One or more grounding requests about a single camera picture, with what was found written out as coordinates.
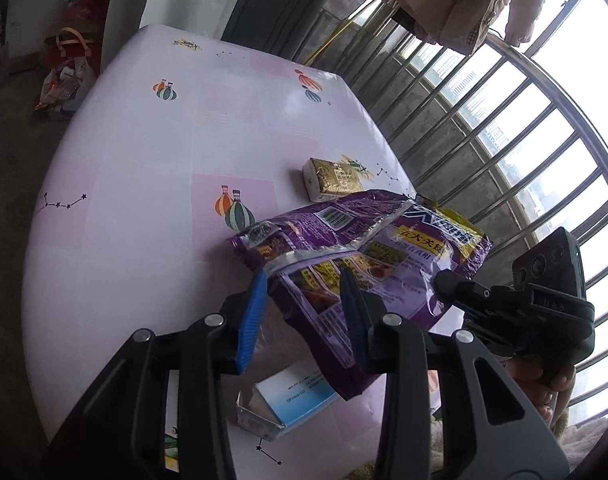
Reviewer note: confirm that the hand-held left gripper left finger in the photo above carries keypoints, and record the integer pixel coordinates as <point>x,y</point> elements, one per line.
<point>251,320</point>

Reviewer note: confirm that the yellow pole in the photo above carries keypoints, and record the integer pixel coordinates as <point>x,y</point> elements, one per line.
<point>334,37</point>

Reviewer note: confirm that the gold tissue packet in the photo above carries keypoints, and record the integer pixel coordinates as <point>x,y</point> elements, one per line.
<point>331,177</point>

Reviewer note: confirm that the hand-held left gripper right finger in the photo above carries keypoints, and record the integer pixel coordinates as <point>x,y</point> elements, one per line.
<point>354,320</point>

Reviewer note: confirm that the person's right hand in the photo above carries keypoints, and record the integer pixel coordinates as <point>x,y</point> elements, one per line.
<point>524,367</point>

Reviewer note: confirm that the white plastic shopping bag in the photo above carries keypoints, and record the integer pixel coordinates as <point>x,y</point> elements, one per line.
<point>63,87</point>

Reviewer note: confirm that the metal balcony railing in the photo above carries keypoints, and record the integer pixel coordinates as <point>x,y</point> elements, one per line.
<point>554,106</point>

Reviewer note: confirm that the beige hanging garment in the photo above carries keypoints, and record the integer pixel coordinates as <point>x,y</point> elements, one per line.
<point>434,0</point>

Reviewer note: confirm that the dark grey door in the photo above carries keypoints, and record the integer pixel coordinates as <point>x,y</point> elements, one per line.
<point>274,5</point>

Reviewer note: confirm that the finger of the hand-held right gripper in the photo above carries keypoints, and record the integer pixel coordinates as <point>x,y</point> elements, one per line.
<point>499,332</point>
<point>449,282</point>

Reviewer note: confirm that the white hanging garment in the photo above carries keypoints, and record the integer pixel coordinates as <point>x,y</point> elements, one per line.
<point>526,5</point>

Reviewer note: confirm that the purple noodle bag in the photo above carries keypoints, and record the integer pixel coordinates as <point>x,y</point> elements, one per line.
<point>384,240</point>

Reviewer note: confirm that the beige fluffy blanket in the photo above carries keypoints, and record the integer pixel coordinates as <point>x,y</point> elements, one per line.
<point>591,437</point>

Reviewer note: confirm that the blue white cardboard box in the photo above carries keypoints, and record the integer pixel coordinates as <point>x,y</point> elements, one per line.
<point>294,400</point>

